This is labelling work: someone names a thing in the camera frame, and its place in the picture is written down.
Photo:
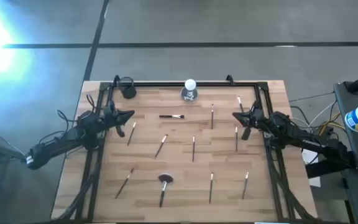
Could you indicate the black aluminium table frame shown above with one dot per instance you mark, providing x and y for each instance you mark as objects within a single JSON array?
[{"x": 204, "y": 84}]

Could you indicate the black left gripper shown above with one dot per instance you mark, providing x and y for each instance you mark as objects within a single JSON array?
[{"x": 109, "y": 116}]

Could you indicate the short black makeup brush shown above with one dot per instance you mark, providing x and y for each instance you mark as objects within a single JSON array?
[{"x": 169, "y": 116}]

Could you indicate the black mesh pen cup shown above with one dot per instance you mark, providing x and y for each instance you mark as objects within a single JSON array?
[{"x": 129, "y": 92}]

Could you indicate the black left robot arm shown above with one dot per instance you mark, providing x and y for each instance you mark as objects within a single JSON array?
[{"x": 57, "y": 144}]

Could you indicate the white sheet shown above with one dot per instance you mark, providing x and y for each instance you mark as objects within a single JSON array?
[{"x": 309, "y": 155}]

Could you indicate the black frame clamp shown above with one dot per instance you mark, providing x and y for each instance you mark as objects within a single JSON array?
[
  {"x": 229, "y": 79},
  {"x": 116, "y": 79}
]

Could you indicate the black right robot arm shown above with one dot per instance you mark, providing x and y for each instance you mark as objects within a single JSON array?
[{"x": 309, "y": 143}]

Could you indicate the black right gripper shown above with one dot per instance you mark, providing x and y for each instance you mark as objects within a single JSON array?
[{"x": 257, "y": 117}]

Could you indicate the large fan makeup brush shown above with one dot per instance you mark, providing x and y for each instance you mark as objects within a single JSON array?
[{"x": 166, "y": 178}]

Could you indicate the white bulb on silver base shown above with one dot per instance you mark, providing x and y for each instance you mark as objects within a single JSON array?
[{"x": 190, "y": 84}]

